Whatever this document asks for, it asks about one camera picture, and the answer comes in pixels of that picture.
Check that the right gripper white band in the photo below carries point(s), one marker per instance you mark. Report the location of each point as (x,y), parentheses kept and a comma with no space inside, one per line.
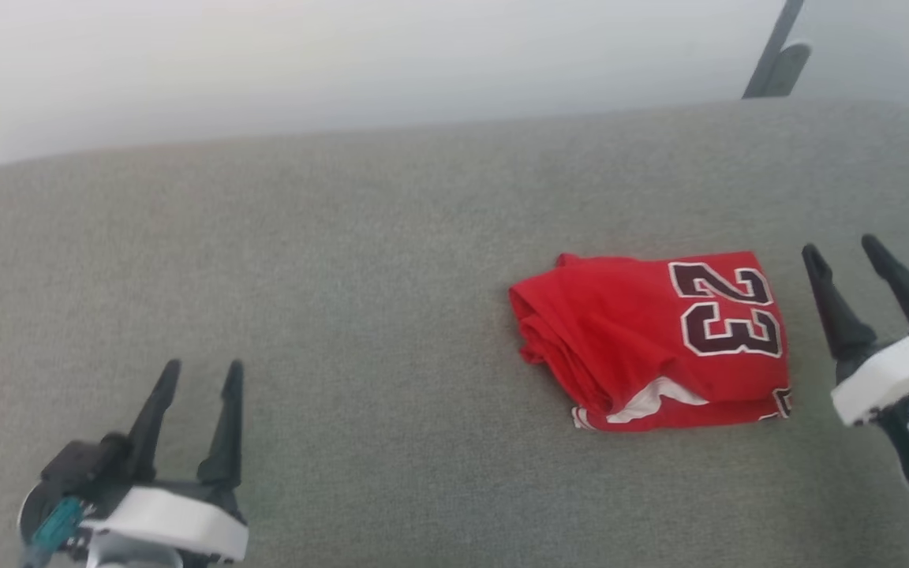
(896,371)

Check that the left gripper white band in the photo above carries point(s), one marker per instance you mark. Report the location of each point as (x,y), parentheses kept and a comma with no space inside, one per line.
(170,521)

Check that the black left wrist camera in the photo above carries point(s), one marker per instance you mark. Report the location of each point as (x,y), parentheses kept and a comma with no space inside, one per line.
(84,469)

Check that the grey rounded metal bracket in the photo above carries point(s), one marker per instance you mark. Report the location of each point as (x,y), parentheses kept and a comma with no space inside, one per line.
(786,71)

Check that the red white basketball jersey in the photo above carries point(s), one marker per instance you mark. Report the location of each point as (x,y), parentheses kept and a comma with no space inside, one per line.
(652,339)

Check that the grey fabric sofa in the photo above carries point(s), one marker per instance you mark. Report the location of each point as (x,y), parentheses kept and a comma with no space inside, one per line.
(391,276)

